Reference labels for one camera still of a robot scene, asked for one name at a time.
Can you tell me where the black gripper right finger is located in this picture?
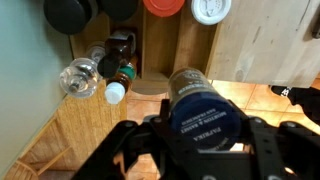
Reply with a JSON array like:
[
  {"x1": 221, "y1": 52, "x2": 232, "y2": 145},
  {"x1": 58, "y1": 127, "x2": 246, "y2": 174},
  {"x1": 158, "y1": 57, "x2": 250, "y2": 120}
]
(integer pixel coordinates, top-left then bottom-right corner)
[{"x1": 229, "y1": 101, "x2": 289, "y2": 180}]

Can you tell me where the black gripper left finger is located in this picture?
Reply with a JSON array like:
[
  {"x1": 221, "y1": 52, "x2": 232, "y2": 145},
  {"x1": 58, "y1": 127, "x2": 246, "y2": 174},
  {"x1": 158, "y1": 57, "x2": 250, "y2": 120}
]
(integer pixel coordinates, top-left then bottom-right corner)
[{"x1": 160, "y1": 99, "x2": 170, "y2": 122}]

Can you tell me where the blue lid spice bottle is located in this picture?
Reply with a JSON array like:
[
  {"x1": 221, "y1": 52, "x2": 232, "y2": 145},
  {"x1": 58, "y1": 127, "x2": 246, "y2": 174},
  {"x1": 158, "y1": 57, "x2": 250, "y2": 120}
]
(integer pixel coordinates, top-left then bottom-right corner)
[{"x1": 168, "y1": 67, "x2": 241, "y2": 151}]

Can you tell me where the brown bottle white cap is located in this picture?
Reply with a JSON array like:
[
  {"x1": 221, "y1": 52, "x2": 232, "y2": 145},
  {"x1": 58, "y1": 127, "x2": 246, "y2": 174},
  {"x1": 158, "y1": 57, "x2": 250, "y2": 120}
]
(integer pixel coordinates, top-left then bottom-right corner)
[{"x1": 104, "y1": 72, "x2": 135, "y2": 105}]

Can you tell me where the wooden spice tray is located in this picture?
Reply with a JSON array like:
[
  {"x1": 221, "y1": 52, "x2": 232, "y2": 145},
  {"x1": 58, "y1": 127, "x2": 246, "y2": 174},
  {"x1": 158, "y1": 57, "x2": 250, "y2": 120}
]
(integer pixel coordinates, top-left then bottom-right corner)
[{"x1": 70, "y1": 0, "x2": 216, "y2": 95}]

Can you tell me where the dark brown dropper bottle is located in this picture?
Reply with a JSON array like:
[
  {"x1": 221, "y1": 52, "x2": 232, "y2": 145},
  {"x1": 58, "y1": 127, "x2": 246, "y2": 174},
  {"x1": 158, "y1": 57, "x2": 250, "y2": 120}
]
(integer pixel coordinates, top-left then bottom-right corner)
[{"x1": 97, "y1": 29, "x2": 136, "y2": 78}]

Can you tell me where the clear glass stopper bottle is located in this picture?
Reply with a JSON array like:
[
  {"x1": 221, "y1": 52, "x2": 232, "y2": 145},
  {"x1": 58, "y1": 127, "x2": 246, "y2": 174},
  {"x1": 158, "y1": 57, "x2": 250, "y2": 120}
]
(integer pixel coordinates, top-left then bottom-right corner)
[{"x1": 59, "y1": 58, "x2": 101, "y2": 98}]

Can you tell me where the red lid jar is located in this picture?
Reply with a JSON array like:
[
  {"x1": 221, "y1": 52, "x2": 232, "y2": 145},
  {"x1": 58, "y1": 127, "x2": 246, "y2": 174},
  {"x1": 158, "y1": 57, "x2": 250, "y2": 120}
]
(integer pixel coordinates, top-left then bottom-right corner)
[{"x1": 143, "y1": 0, "x2": 185, "y2": 17}]

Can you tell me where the white lid spice bottle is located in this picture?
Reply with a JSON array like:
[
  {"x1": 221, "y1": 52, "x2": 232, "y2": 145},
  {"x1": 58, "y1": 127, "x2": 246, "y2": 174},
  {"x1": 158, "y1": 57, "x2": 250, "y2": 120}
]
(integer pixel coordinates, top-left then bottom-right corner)
[{"x1": 191, "y1": 0, "x2": 232, "y2": 25}]

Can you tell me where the black lid jar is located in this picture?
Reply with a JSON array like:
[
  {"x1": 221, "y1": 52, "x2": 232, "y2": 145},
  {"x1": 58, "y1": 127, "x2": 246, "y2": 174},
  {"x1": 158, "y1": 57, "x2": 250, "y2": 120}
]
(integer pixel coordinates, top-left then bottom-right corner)
[{"x1": 43, "y1": 0, "x2": 98, "y2": 35}]

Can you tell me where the wooden chair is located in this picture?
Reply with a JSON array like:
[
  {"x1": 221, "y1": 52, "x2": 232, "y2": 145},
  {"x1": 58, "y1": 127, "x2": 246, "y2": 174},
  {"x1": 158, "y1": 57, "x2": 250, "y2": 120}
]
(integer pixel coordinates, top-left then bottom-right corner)
[{"x1": 3, "y1": 114, "x2": 73, "y2": 180}]

